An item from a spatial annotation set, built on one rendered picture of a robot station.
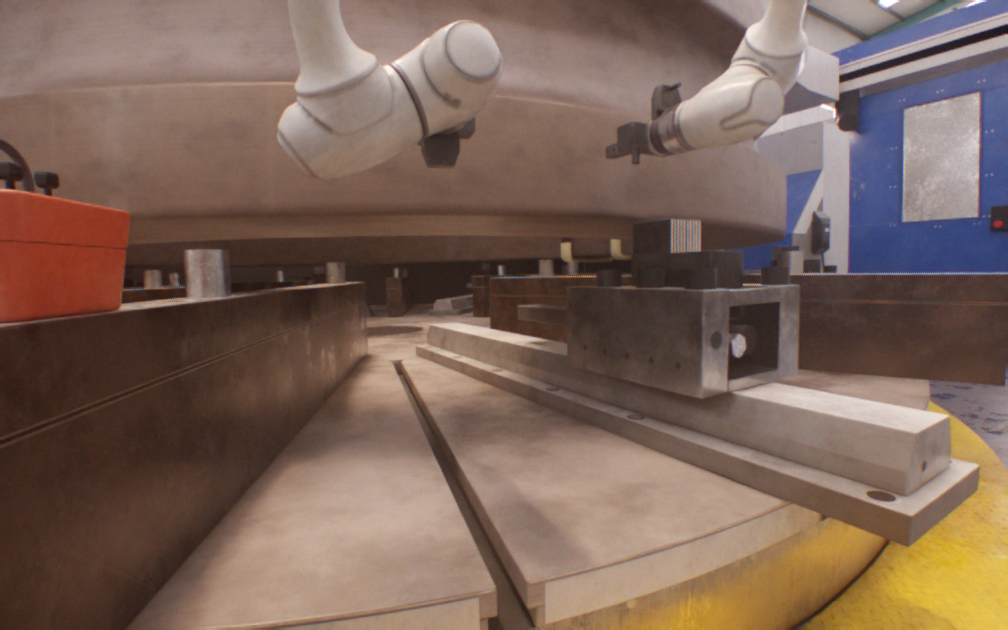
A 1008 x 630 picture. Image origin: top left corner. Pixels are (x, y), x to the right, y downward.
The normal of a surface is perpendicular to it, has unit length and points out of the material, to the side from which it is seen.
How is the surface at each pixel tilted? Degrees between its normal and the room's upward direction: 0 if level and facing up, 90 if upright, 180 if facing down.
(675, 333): 90
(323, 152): 126
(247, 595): 0
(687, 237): 90
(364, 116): 114
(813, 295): 90
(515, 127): 90
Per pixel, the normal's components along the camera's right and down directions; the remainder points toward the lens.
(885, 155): -0.87, 0.07
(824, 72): 0.48, 0.07
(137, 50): 0.02, -0.04
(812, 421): -0.83, -0.25
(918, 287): -0.61, 0.08
